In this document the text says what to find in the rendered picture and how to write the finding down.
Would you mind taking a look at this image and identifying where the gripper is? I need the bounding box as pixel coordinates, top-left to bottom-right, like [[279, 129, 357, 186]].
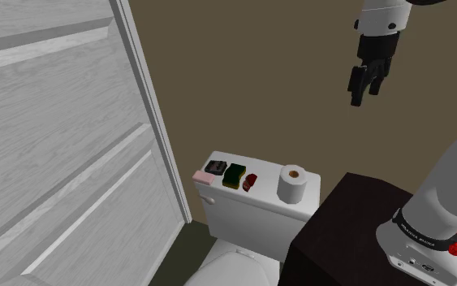
[[347, 31, 401, 107]]

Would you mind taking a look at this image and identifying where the white toilet paper roll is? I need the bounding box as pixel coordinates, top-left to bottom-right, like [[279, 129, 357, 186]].
[[276, 164, 308, 205]]

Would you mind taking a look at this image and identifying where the red small object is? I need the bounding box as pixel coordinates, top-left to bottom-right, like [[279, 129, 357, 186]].
[[242, 173, 258, 193]]

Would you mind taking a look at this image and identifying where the green yellow sponge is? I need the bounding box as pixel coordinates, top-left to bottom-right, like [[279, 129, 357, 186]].
[[222, 162, 248, 190]]

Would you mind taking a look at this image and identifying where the black grey soap dish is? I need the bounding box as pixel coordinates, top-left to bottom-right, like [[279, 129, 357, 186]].
[[204, 159, 228, 176]]

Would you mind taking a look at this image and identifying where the pink soap bar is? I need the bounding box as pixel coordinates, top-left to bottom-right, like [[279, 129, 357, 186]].
[[192, 170, 216, 186]]

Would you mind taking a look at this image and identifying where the white panelled door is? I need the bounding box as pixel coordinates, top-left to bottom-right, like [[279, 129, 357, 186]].
[[0, 0, 193, 286]]

